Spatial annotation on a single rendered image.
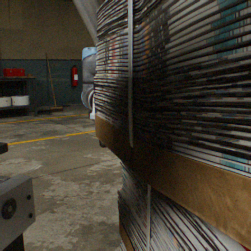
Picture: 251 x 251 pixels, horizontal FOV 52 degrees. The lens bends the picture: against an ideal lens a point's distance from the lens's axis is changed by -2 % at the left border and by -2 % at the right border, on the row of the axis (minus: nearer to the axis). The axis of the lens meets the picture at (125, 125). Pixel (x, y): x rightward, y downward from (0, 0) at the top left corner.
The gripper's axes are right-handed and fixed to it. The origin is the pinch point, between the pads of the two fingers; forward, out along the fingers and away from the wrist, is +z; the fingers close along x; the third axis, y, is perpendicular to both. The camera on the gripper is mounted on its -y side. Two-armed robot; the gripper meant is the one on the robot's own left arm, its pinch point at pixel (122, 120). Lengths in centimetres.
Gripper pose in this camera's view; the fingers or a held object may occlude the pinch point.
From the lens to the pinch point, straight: 57.2
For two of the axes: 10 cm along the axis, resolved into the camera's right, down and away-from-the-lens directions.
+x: 9.5, -0.6, 3.0
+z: 3.0, 1.9, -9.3
